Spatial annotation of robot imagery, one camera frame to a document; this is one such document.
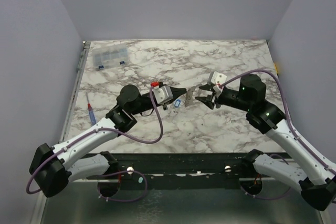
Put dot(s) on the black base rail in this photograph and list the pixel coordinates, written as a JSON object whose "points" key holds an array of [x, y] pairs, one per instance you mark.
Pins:
{"points": [[182, 171]]}

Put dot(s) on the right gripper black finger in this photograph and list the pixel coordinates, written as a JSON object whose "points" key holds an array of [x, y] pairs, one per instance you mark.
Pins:
{"points": [[209, 101], [207, 87]]}

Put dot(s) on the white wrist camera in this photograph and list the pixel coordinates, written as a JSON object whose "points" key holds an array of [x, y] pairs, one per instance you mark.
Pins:
{"points": [[216, 79], [163, 94]]}

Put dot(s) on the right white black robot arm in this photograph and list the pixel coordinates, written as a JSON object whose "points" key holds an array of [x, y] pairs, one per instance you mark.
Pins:
{"points": [[314, 178]]}

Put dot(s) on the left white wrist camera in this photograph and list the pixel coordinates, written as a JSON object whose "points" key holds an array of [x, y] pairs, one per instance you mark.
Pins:
{"points": [[163, 94]]}

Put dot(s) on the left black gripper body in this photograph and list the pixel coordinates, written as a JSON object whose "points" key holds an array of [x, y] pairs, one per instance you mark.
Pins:
{"points": [[147, 104]]}

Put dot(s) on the clear plastic compartment box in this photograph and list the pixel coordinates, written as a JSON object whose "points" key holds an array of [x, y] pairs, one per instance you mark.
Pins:
{"points": [[110, 57]]}

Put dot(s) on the blue red handled screwdriver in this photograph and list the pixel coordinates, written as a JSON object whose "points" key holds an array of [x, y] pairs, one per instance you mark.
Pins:
{"points": [[90, 111]]}

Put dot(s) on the blue key tag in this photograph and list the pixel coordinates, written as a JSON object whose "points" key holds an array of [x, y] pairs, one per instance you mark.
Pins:
{"points": [[177, 103]]}

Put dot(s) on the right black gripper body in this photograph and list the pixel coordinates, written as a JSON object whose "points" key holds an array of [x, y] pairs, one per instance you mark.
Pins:
{"points": [[214, 96]]}

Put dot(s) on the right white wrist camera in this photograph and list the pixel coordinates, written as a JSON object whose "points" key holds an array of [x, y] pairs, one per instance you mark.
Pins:
{"points": [[216, 79]]}

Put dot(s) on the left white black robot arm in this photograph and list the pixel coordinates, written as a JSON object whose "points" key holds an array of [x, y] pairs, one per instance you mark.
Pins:
{"points": [[54, 167]]}

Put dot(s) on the left aluminium side rail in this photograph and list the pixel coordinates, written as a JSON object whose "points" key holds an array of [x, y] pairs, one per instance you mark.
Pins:
{"points": [[71, 107]]}

